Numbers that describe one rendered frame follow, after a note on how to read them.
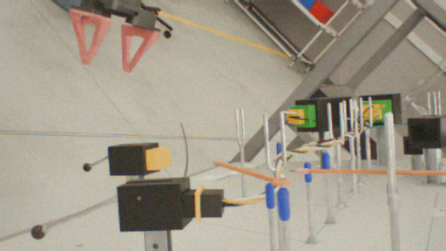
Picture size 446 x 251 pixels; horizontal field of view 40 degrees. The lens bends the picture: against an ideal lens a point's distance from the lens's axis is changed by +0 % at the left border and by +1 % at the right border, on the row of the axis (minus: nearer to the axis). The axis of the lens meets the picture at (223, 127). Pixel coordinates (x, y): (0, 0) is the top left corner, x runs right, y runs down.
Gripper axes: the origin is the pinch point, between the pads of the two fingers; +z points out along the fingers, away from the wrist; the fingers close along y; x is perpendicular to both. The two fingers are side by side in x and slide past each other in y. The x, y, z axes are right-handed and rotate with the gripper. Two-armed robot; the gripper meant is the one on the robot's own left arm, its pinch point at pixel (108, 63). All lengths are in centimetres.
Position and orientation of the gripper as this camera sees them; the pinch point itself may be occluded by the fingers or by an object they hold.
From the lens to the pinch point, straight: 95.4
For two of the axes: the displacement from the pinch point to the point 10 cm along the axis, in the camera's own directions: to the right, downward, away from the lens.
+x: -8.4, -2.6, 4.7
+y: 4.8, 0.3, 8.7
